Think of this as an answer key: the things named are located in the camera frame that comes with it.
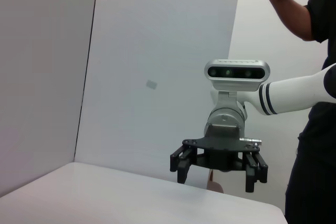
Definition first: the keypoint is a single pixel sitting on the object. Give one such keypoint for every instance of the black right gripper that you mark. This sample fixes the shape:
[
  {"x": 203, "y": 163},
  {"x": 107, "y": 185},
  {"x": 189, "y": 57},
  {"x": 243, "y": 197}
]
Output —
[{"x": 223, "y": 155}]

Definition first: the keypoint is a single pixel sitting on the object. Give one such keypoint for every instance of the beige orange bear food bag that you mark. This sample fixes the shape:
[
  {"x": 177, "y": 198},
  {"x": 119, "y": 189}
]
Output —
[{"x": 215, "y": 186}]

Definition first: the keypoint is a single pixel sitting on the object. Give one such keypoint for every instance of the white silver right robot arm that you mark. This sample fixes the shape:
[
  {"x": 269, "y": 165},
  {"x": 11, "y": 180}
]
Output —
[{"x": 288, "y": 95}]

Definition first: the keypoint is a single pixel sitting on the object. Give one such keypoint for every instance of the person's bare forearm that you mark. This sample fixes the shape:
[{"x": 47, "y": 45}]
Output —
[{"x": 296, "y": 16}]

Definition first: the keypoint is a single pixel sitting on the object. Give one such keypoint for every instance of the person in black clothes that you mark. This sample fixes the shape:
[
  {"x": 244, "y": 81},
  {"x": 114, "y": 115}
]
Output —
[{"x": 315, "y": 169}]

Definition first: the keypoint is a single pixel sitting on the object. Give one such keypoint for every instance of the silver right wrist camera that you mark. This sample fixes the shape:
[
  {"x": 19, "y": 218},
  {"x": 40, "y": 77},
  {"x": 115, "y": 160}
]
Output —
[{"x": 236, "y": 73}]

